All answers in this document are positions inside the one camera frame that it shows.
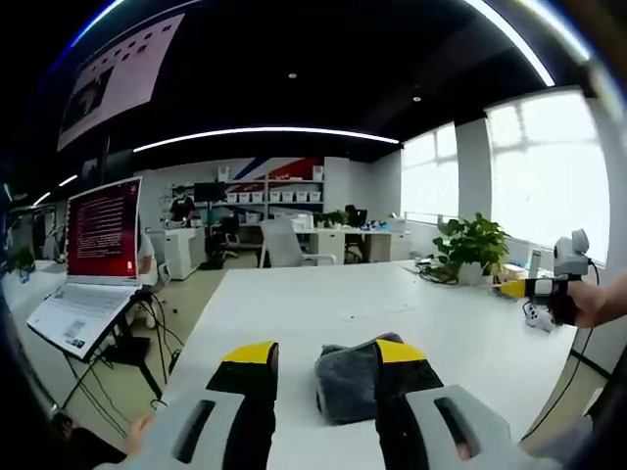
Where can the grey towel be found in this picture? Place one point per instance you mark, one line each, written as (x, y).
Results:
(348, 387)

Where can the white open laptop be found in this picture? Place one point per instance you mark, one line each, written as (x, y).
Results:
(98, 264)

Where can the person's right hand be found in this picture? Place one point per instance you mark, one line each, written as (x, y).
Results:
(585, 306)

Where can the person's left hand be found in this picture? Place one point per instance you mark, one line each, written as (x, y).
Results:
(139, 433)

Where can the white game controller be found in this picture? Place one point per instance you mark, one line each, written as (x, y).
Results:
(538, 318)

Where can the potted green plant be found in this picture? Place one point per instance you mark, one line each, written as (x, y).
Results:
(472, 245)

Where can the black laptop stand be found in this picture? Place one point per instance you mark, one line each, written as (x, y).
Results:
(132, 347)

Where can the black office chair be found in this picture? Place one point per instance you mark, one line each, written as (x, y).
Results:
(356, 216)

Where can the white office desk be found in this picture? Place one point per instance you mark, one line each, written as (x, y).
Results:
(343, 242)

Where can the white cabinet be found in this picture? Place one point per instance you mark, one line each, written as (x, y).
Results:
(183, 252)

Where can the small green plant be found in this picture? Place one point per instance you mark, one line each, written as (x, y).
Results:
(330, 219)

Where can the white office chair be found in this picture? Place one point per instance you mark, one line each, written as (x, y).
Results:
(284, 242)

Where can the black monitor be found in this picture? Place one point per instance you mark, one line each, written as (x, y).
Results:
(209, 192)

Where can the shelf with white bins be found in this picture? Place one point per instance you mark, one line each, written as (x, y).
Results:
(274, 196)

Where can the large hanging display screen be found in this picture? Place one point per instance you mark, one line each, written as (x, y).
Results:
(117, 78)

